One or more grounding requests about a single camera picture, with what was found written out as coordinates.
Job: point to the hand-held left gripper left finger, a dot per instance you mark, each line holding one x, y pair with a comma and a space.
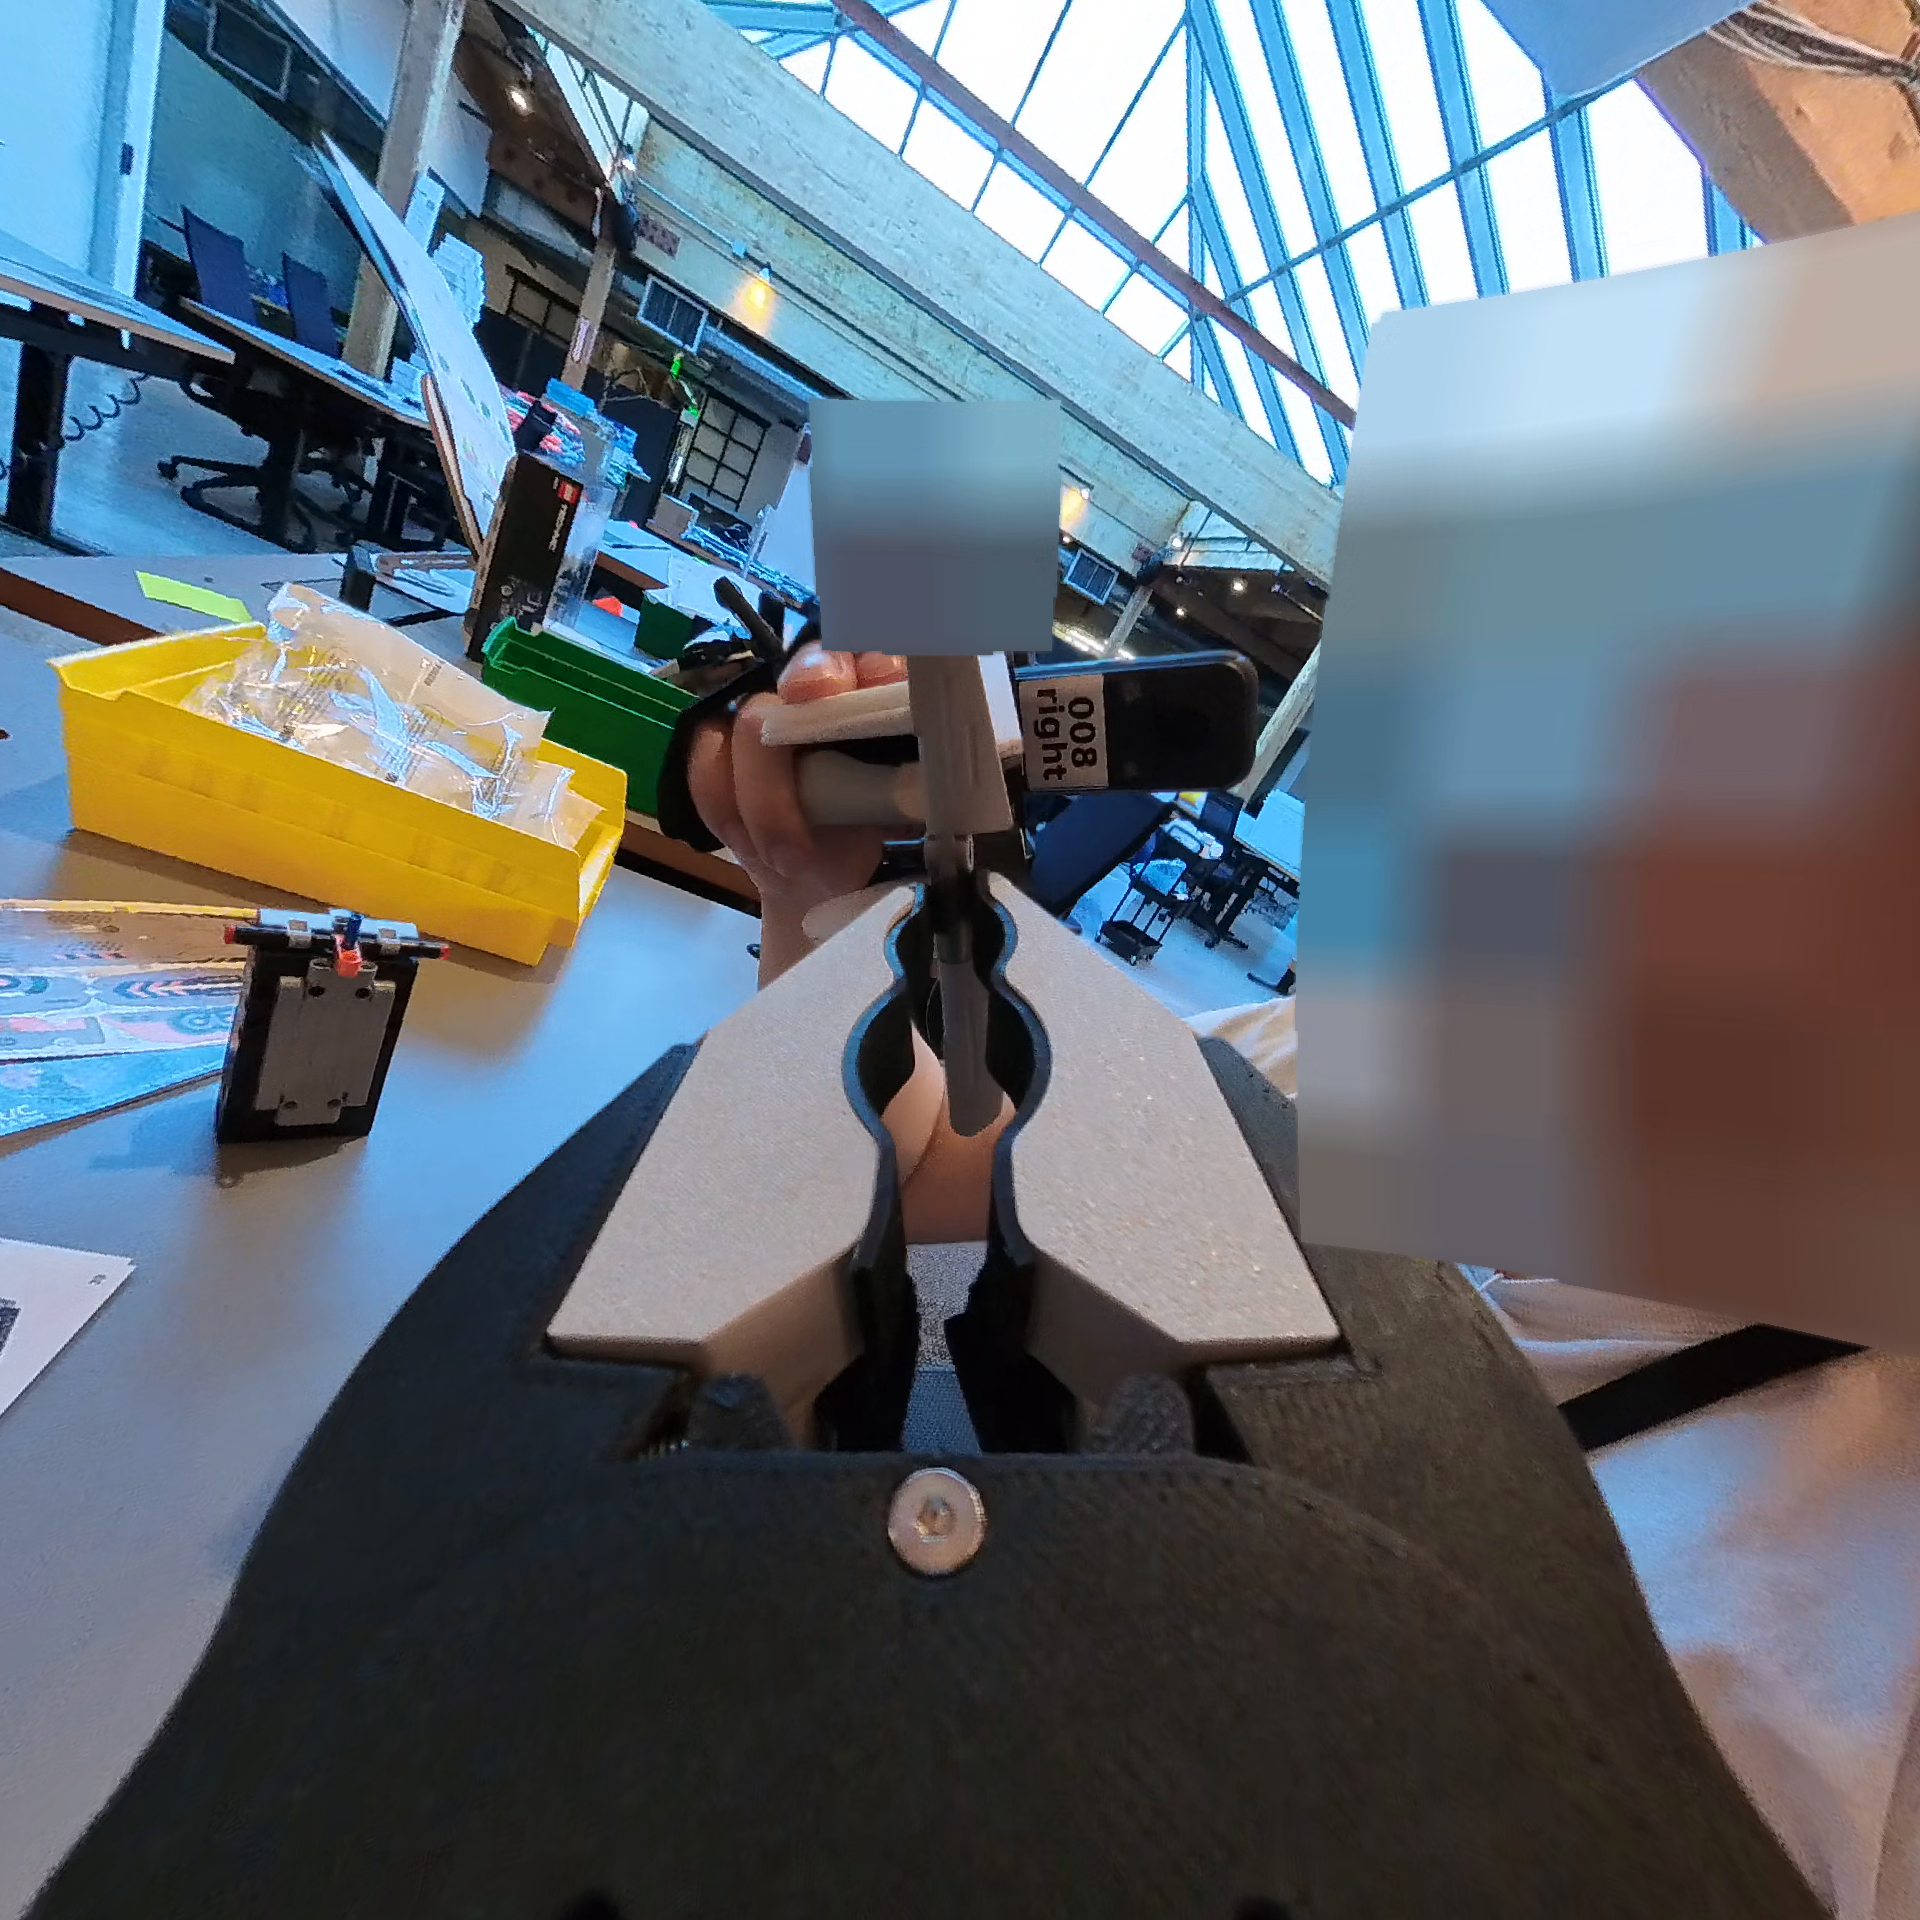
721, 1199

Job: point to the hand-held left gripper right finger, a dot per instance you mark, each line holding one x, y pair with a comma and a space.
1169, 1199

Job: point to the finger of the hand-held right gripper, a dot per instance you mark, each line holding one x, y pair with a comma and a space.
864, 783

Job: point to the grey toy rod assembly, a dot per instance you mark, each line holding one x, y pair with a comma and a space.
963, 747

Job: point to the person's right forearm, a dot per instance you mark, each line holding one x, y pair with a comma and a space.
932, 1186

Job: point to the dark office desk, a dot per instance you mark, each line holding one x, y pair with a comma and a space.
330, 382

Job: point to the grey standing desk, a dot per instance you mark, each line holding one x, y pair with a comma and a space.
90, 300

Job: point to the person's right hand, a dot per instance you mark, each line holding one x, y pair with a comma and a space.
783, 841

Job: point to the dark blue chair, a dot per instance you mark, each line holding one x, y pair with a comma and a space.
1095, 847

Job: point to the black office chair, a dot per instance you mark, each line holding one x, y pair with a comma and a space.
1240, 870

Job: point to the black rolling cart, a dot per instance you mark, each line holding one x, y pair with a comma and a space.
1148, 910

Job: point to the green plastic bin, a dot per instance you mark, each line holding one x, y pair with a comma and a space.
587, 706

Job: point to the black product box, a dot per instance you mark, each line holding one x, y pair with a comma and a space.
534, 555

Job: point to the black toy motor block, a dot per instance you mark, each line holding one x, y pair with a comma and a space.
307, 1048

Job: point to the pile of clear plastic bags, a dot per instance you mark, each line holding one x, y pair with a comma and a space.
376, 706

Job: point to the black tray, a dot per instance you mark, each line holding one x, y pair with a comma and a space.
412, 579

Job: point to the yellow plastic parts bin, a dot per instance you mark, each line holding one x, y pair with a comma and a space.
303, 857

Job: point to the white display board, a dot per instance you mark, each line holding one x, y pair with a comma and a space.
437, 332

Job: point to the white printed paper sheet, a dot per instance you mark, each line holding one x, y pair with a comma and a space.
55, 1320

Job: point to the yellow-green sticky note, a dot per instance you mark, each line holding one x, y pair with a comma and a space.
195, 596

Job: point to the blue office chair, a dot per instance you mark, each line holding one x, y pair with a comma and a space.
315, 300
218, 269

